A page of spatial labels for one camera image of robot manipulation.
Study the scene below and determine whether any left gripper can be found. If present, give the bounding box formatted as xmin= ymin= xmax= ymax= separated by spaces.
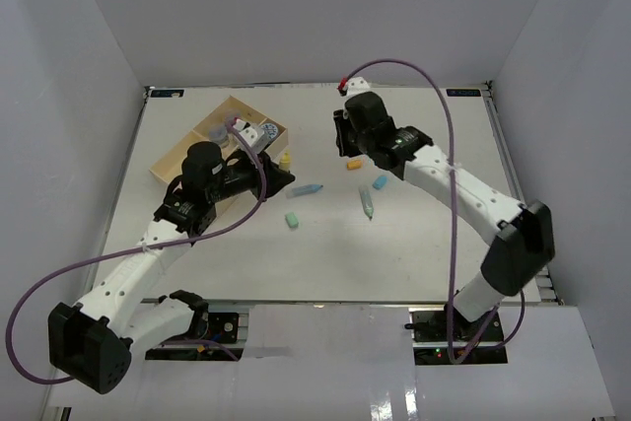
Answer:
xmin=207 ymin=150 xmax=296 ymax=204

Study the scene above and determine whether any yellow highlighter pen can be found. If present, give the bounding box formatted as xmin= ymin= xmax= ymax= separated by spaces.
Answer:
xmin=279 ymin=151 xmax=291 ymax=172

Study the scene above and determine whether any blue highlighter pen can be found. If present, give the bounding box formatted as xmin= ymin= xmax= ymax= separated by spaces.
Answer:
xmin=286 ymin=184 xmax=323 ymax=198

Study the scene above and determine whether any blue patterned jar back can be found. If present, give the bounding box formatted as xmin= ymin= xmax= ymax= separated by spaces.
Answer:
xmin=261 ymin=122 xmax=279 ymax=142

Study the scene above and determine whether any orange highlighter cap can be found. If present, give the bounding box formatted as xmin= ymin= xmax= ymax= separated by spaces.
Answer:
xmin=346 ymin=159 xmax=363 ymax=171

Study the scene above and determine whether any clear paperclip jar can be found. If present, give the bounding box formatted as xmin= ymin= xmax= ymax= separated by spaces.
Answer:
xmin=224 ymin=108 xmax=242 ymax=122
xmin=208 ymin=124 xmax=230 ymax=148

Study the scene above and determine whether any blue highlighter cap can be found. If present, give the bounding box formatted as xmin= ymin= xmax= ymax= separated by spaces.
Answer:
xmin=372 ymin=175 xmax=387 ymax=190

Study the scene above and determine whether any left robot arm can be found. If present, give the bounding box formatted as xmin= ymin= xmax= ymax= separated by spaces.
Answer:
xmin=47 ymin=141 xmax=295 ymax=394

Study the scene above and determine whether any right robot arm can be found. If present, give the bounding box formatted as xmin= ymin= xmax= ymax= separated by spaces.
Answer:
xmin=333 ymin=92 xmax=555 ymax=341

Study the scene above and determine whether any green highlighter cap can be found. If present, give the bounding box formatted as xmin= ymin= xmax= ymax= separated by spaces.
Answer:
xmin=285 ymin=212 xmax=300 ymax=229

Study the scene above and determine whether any green highlighter pen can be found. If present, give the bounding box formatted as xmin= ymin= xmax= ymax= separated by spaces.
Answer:
xmin=358 ymin=184 xmax=374 ymax=220

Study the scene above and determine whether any beige three-compartment tray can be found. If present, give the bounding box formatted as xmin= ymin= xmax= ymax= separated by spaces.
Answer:
xmin=150 ymin=96 xmax=289 ymax=185

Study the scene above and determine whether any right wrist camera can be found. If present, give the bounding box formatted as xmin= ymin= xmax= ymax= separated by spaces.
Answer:
xmin=337 ymin=77 xmax=371 ymax=98

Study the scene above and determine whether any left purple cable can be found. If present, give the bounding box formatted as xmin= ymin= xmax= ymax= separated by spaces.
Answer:
xmin=5 ymin=117 xmax=270 ymax=386

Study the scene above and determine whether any purple cable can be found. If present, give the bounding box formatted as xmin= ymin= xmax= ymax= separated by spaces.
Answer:
xmin=5 ymin=117 xmax=270 ymax=386
xmin=339 ymin=58 xmax=526 ymax=366

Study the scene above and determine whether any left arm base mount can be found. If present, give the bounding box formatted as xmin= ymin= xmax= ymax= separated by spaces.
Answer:
xmin=157 ymin=307 xmax=250 ymax=351

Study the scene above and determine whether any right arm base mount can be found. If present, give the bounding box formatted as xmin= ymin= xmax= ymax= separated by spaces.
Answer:
xmin=404 ymin=309 xmax=508 ymax=367

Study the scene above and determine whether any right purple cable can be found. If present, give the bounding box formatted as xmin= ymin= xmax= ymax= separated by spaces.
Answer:
xmin=339 ymin=58 xmax=526 ymax=366

